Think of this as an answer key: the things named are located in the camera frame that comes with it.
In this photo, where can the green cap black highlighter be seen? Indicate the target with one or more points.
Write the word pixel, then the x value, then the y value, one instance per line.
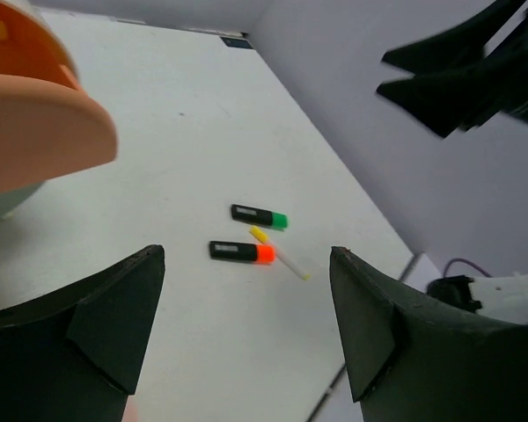
pixel 259 217

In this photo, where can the cream cylindrical drawer container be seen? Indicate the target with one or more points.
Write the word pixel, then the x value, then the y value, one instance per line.
pixel 9 193

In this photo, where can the orange container drawer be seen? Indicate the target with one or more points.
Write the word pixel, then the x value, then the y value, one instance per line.
pixel 49 125

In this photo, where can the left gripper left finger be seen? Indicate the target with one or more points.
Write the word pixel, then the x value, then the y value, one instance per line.
pixel 76 354

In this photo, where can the right blue table label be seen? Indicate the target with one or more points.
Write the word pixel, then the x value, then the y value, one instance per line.
pixel 240 43

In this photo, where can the orange cap black highlighter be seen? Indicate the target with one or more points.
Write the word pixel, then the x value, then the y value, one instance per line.
pixel 242 252

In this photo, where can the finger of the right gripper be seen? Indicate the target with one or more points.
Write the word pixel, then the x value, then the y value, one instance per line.
pixel 456 47
pixel 454 99

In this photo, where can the white acrylic marker yellow cap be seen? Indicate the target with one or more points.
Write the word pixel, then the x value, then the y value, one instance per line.
pixel 263 238

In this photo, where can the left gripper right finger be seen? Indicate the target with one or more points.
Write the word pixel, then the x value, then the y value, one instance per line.
pixel 412 357

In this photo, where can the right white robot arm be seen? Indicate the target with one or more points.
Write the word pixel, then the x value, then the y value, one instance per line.
pixel 501 298

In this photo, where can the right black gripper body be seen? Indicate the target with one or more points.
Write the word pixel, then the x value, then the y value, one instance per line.
pixel 499 84

